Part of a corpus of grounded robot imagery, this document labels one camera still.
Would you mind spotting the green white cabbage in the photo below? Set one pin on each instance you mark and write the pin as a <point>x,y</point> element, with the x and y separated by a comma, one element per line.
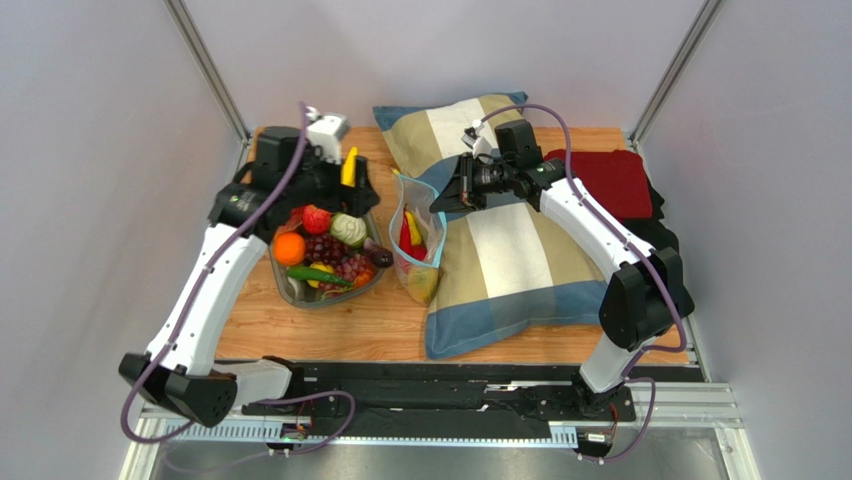
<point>349,230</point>

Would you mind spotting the grey fruit bowl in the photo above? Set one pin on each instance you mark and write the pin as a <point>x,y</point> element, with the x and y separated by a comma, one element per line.
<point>297,292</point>

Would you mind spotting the red folded cloth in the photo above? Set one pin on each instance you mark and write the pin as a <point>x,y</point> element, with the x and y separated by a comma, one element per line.
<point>617,180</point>

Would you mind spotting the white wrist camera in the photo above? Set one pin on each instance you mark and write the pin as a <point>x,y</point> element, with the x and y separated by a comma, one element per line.
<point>327,130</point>
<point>474,138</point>

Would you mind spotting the orange fruit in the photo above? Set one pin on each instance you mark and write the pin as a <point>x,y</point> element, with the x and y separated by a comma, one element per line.
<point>289,249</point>

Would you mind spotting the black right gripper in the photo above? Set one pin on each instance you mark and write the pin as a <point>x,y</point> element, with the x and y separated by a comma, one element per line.
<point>466,184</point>

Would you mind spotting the checkered blue beige pillow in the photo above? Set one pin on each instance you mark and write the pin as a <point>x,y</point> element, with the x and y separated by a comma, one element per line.
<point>514,286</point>

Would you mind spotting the clear zip top bag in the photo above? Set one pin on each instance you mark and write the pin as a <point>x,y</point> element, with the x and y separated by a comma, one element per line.
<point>416,196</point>

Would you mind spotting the green chili pepper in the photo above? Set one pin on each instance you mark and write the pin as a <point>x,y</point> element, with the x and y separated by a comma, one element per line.
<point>312,274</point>

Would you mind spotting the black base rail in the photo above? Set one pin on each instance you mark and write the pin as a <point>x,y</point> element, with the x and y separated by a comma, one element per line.
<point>445,401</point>

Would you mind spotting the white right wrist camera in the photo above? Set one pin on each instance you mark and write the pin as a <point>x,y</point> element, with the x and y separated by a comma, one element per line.
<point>474,138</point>

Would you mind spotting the yellow orange mango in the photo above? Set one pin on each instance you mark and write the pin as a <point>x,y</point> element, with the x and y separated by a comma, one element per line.
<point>421,282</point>

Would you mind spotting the black cap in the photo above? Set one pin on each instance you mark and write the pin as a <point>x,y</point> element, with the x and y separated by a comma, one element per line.
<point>652,229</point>

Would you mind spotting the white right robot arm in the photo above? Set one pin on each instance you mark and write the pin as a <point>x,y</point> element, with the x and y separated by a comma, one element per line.
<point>645,295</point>

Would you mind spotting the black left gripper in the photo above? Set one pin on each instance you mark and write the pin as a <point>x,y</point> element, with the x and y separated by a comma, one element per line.
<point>356,201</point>

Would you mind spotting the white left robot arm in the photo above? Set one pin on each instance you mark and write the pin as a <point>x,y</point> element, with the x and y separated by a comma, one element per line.
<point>178,372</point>

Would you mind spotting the yellow pear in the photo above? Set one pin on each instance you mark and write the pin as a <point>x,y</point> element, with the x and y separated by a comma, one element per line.
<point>416,238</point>

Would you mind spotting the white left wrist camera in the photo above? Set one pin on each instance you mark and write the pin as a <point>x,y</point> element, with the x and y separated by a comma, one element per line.
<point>327,130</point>

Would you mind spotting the yellow banana bunch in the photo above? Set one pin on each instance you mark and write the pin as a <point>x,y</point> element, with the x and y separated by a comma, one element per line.
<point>349,167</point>

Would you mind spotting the small yellow lemon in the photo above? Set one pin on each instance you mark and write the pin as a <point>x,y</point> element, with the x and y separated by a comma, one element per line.
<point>321,267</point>

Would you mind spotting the red apple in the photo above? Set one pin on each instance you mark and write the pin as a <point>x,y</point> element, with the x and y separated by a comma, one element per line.
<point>418,252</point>

